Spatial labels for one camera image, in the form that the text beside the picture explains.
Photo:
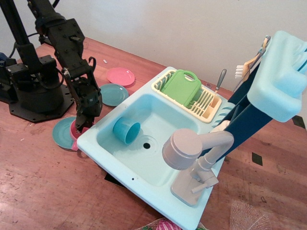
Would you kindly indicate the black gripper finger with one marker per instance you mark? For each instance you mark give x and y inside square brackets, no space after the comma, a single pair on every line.
[89,122]
[79,122]

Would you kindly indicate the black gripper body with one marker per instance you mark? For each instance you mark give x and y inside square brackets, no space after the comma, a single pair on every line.
[88,98]

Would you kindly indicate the pink toy cup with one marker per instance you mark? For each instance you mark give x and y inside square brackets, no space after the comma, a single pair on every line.
[75,134]

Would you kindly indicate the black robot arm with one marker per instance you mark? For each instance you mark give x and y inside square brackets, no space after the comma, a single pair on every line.
[64,35]

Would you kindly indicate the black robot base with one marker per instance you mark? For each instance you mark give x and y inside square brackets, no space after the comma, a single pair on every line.
[37,94]

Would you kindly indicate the teal saucer near sink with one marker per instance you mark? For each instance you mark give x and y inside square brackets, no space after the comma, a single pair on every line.
[62,134]

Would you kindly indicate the teal toy cup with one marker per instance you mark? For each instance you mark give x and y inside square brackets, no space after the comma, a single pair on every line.
[126,130]

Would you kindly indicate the teal plate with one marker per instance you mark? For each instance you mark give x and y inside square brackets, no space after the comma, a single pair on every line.
[113,94]

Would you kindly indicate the pink plate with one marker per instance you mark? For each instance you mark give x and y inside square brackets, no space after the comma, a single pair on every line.
[120,76]

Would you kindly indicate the green cutting board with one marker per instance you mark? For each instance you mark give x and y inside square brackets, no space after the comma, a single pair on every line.
[182,86]

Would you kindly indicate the grey toy faucet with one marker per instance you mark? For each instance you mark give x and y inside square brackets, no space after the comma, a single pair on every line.
[194,155]

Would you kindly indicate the cream dish rack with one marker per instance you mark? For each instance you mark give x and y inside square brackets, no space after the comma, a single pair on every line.
[204,104]

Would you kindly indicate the pink white mesh ball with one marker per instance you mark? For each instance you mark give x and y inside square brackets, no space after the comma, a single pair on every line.
[167,225]

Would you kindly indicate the white bristle brush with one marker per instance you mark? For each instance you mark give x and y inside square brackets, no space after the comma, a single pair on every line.
[239,71]

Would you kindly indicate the dark blue shelf posts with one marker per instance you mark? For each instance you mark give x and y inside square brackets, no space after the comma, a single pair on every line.
[245,119]

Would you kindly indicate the white mesh net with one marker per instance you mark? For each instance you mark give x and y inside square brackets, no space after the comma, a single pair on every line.
[244,216]

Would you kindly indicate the grey handled utensil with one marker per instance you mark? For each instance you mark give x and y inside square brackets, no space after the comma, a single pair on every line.
[220,80]

